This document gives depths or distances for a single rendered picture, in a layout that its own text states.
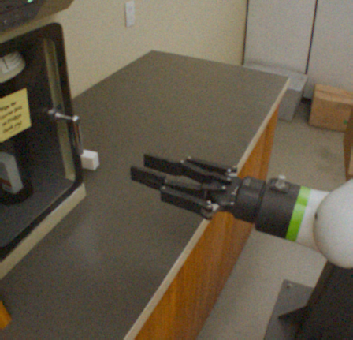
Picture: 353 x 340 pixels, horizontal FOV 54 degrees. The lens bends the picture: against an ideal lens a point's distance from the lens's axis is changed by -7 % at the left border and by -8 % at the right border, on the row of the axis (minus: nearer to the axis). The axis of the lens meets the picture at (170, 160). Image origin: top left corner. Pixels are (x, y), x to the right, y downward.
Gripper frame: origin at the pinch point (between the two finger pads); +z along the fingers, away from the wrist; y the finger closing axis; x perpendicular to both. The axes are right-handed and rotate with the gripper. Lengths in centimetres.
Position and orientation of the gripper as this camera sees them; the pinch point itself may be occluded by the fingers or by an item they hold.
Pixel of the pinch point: (154, 170)
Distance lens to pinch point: 68.5
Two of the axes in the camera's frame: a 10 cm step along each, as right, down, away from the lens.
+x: 0.0, 8.3, 5.6
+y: -4.5, 5.0, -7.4
